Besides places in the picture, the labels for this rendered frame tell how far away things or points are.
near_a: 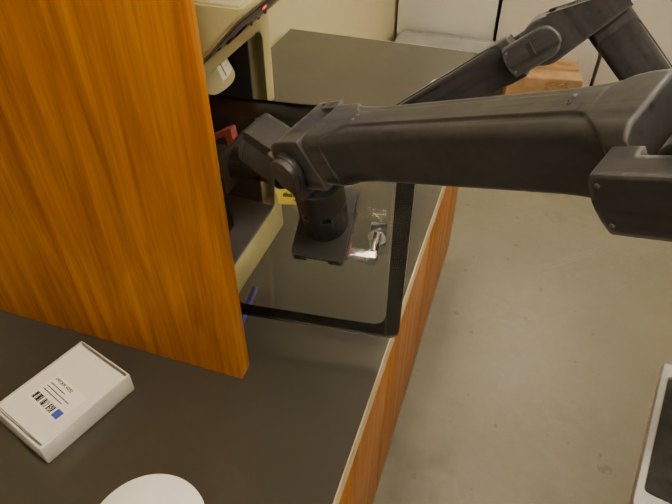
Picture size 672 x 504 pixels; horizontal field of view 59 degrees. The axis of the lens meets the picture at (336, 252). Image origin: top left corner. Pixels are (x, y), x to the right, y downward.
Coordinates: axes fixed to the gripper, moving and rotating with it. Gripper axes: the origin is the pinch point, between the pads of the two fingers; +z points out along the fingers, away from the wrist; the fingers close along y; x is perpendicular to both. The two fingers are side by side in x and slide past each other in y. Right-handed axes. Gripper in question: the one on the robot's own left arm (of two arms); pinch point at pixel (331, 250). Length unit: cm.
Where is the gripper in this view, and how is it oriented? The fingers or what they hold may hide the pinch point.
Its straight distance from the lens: 81.4
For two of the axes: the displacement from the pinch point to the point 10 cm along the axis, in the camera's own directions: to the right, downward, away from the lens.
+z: 0.7, 4.1, 9.1
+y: -2.0, 9.0, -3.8
